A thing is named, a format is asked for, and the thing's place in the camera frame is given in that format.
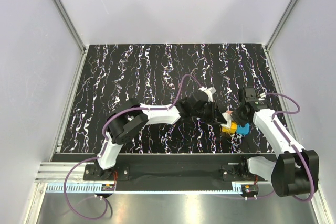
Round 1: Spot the aluminium frame post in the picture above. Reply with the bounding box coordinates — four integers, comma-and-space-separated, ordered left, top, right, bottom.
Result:
265, 0, 316, 51
39, 0, 89, 53

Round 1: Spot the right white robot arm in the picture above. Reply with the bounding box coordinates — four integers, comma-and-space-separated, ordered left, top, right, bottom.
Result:
231, 87, 319, 201

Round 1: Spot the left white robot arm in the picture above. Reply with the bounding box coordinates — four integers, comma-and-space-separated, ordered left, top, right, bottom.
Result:
95, 87, 229, 180

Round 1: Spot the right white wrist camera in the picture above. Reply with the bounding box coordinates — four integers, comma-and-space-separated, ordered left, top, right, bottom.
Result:
258, 92, 267, 101

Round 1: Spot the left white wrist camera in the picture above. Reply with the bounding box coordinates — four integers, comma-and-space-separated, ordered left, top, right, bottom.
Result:
199, 87, 216, 102

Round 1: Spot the left aluminium frame post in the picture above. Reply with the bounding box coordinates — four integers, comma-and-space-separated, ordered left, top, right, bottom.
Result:
39, 0, 89, 53

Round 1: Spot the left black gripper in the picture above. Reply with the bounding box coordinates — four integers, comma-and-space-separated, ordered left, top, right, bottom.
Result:
191, 100, 226, 125

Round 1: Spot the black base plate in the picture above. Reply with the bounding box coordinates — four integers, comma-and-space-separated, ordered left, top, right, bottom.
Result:
83, 154, 258, 193

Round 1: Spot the blue folding extension socket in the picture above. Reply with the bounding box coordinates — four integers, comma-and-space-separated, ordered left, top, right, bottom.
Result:
236, 123, 250, 135

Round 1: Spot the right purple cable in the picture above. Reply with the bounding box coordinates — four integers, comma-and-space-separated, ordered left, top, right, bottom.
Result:
246, 92, 316, 202

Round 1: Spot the right aluminium frame post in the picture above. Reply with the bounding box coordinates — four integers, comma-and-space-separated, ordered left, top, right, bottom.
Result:
265, 0, 316, 51

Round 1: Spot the slotted cable duct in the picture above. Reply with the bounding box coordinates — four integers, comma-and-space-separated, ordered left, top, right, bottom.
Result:
46, 183, 116, 194

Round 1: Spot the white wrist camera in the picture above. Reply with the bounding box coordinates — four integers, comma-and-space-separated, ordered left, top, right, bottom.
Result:
258, 92, 267, 101
199, 87, 216, 102

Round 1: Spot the yellow socket cube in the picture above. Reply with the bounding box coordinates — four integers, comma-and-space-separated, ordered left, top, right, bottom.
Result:
221, 122, 238, 135

